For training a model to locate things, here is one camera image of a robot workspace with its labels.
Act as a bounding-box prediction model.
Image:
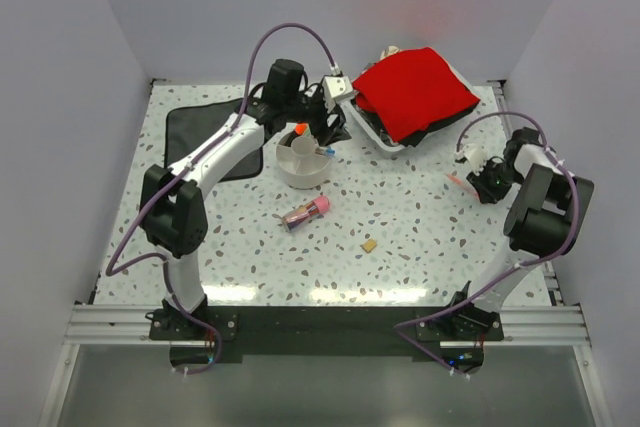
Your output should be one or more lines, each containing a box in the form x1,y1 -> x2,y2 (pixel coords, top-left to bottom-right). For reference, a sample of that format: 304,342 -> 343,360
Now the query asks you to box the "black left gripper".
284,87 -> 350,146

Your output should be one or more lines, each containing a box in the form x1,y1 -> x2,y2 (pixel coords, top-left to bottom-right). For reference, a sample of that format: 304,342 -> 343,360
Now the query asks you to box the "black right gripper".
467,159 -> 524,205

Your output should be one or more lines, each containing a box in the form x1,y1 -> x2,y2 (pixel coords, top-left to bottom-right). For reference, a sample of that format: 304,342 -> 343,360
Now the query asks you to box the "orange capped marker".
291,123 -> 308,139

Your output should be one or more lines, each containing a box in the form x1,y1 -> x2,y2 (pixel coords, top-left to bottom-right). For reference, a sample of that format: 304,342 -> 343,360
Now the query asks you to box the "orange gel pen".
446,174 -> 477,196

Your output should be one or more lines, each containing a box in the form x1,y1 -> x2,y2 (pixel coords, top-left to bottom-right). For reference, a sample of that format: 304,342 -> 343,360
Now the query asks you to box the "clear blue ballpoint pen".
315,147 -> 335,158

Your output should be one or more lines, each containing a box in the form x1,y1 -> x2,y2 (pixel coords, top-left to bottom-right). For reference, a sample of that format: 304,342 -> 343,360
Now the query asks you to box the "pink capped crayon tube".
280,195 -> 330,232

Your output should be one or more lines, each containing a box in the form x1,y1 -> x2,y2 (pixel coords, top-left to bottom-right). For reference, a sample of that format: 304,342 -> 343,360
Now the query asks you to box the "small tan eraser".
362,239 -> 377,253

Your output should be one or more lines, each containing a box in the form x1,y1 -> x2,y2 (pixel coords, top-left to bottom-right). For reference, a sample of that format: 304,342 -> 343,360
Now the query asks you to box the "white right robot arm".
436,128 -> 594,340

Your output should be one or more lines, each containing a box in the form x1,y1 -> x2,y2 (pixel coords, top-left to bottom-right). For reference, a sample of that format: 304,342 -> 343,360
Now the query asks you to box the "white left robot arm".
140,59 -> 354,339

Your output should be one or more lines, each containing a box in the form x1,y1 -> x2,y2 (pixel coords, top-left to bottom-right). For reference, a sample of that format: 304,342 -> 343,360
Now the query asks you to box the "white round divided organizer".
275,131 -> 333,190

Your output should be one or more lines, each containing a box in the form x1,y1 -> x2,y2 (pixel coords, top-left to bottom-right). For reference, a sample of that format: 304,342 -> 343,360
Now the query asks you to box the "dark grey microfibre cloth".
164,98 -> 264,182

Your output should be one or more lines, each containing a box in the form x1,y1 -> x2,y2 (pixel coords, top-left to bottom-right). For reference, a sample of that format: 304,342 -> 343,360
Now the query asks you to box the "black garment in basket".
349,87 -> 480,149

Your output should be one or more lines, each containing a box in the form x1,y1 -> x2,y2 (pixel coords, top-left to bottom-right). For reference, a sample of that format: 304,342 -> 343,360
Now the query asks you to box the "white perforated plastic basket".
341,60 -> 476,154

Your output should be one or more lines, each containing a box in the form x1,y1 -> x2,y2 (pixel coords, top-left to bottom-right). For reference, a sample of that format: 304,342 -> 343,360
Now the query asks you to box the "beige item behind basket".
379,46 -> 401,61

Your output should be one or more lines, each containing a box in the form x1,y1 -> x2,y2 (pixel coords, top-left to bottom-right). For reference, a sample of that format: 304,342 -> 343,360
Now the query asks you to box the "red cloth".
349,47 -> 482,141

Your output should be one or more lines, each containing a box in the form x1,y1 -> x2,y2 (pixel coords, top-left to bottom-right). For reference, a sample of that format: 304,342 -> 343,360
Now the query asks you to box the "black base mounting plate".
145,305 -> 504,367

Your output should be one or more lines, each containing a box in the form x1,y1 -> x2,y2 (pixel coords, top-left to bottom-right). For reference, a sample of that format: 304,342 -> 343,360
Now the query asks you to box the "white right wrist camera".
455,144 -> 488,174

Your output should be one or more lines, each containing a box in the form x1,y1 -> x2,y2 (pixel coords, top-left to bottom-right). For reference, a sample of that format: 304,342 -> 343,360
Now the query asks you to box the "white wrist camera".
321,75 -> 355,112
455,144 -> 488,174

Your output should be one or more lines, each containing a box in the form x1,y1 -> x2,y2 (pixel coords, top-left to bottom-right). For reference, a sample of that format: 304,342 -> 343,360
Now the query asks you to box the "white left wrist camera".
321,75 -> 355,112

